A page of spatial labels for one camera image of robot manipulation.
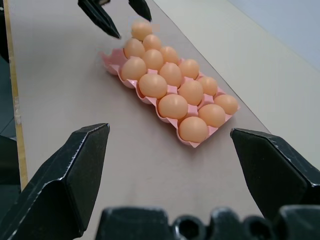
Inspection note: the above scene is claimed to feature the pink plastic egg tray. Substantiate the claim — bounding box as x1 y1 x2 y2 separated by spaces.
99 48 241 149

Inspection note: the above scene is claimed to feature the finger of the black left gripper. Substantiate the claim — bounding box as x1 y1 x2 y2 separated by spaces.
127 0 153 22
77 0 122 40

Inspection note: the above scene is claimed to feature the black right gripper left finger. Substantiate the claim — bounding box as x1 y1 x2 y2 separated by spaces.
0 122 111 240

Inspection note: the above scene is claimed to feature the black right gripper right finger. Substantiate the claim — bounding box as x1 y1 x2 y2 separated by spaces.
230 127 320 221

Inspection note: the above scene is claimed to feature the brown egg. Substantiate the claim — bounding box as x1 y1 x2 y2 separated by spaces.
131 19 153 42
142 49 165 72
178 58 200 80
213 94 239 116
138 73 168 99
197 76 219 97
178 116 209 143
142 34 163 52
159 46 180 66
159 62 183 88
197 103 227 128
123 37 146 60
121 57 148 82
178 80 204 106
157 93 189 120

